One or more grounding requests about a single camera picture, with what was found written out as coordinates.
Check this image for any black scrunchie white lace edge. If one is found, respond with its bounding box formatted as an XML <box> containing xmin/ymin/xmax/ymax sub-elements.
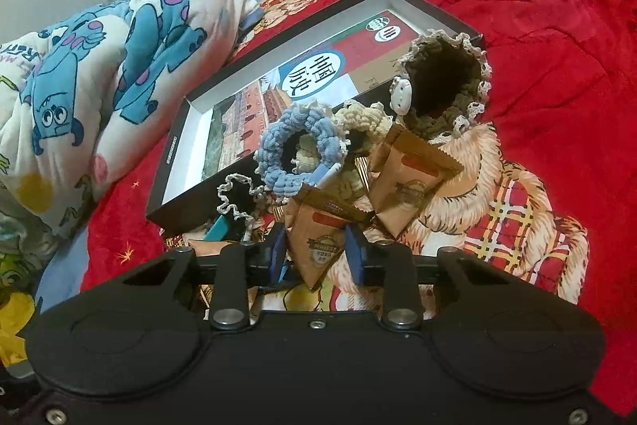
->
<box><xmin>216</xmin><ymin>172</ymin><xmax>269</xmax><ymax>242</ymax></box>

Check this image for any cream crochet scrunchie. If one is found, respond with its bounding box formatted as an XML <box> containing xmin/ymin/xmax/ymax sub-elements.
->
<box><xmin>290</xmin><ymin>99</ymin><xmax>397</xmax><ymax>207</ymax></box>

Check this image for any printed picture sheet in box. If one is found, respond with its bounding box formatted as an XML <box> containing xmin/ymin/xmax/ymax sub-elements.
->
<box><xmin>201</xmin><ymin>10</ymin><xmax>417</xmax><ymax>179</ymax></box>

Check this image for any red plush blanket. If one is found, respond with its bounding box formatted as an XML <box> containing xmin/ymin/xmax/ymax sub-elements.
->
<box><xmin>78</xmin><ymin>0</ymin><xmax>637</xmax><ymax>419</ymax></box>

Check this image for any brown crochet pouch lace trim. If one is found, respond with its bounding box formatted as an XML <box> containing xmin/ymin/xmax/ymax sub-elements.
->
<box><xmin>390</xmin><ymin>29</ymin><xmax>492</xmax><ymax>145</ymax></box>

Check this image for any brown triangular snack packet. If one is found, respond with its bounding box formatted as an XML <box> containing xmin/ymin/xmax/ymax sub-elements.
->
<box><xmin>285</xmin><ymin>184</ymin><xmax>371</xmax><ymax>290</ymax></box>
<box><xmin>368</xmin><ymin>124</ymin><xmax>463</xmax><ymax>238</ymax></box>

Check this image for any teal small object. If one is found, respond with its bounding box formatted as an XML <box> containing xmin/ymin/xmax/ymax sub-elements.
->
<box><xmin>203</xmin><ymin>215</ymin><xmax>238</xmax><ymax>242</ymax></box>

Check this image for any black shallow cardboard box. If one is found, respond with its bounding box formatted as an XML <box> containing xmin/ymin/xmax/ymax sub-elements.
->
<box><xmin>146</xmin><ymin>0</ymin><xmax>484</xmax><ymax>234</ymax></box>

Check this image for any blue crochet scrunchie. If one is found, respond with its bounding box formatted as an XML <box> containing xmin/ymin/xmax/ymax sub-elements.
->
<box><xmin>254</xmin><ymin>101</ymin><xmax>350</xmax><ymax>198</ymax></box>

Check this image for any cartoon monster print quilt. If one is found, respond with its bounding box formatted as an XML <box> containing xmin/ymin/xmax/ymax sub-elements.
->
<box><xmin>1</xmin><ymin>0</ymin><xmax>262</xmax><ymax>248</ymax></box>

